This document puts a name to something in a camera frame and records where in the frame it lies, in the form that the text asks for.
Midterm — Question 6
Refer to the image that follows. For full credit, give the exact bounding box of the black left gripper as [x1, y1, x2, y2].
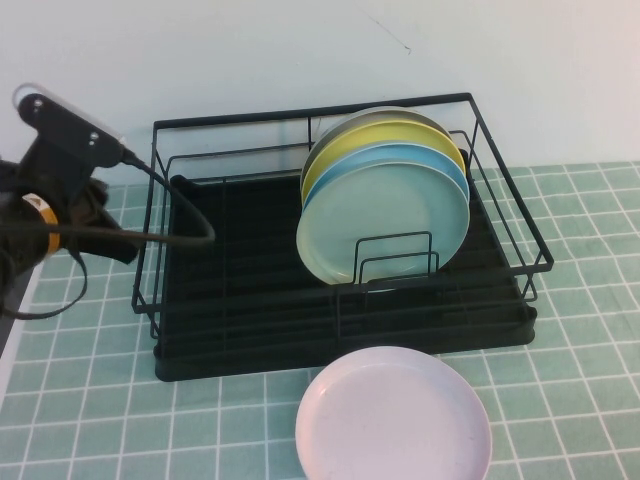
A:
[65, 180, 140, 265]

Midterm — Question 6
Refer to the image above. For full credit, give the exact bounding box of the mint green plate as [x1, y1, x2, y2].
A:
[294, 160, 472, 294]

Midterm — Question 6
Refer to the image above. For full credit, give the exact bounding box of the grey plate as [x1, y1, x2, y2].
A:
[298, 105, 454, 187]

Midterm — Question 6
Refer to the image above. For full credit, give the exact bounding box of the yellow plate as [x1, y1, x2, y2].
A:
[299, 118, 467, 202]

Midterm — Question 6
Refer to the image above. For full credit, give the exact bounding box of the light blue plate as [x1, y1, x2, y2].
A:
[301, 141, 472, 212]

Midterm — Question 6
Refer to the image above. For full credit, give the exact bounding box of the pale pink plate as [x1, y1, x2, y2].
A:
[293, 346, 494, 480]

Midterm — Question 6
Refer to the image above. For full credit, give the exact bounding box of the black plastic drip tray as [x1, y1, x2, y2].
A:
[152, 147, 538, 384]

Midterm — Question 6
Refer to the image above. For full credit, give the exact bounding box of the green grid tablecloth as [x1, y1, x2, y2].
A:
[0, 160, 640, 480]

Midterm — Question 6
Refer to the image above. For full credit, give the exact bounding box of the thick black camera cable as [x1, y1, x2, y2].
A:
[47, 147, 217, 247]

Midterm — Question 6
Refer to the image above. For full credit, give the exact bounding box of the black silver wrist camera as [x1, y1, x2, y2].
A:
[12, 81, 126, 170]

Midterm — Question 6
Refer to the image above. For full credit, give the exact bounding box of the black wire dish rack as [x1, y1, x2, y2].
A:
[130, 91, 554, 352]

